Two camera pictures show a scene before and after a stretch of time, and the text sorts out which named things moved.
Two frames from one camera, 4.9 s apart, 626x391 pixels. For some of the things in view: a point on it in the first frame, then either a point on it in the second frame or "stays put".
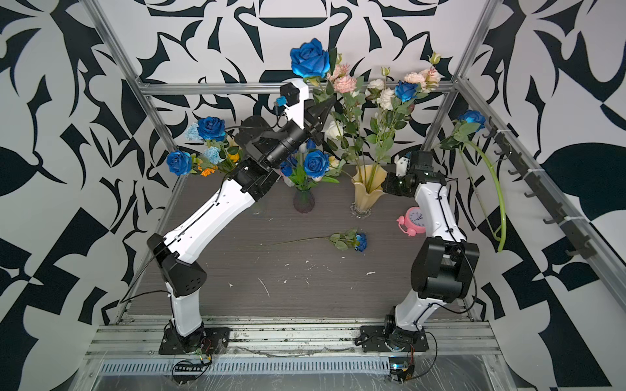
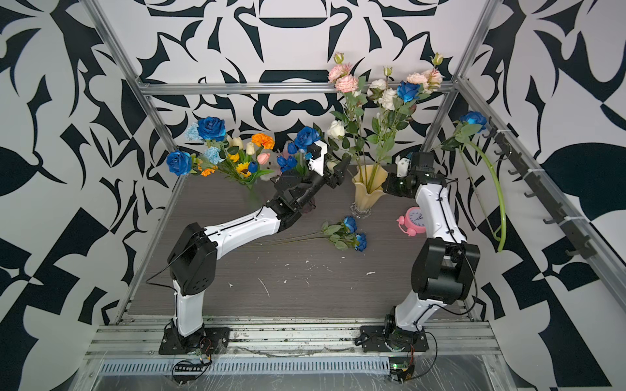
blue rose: [405, 90] stays put
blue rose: [469, 122] stays put
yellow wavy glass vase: [368, 182] stays put
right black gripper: [391, 184] stays put
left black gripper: [314, 107] → [332, 177]
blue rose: [310, 59] → [350, 226]
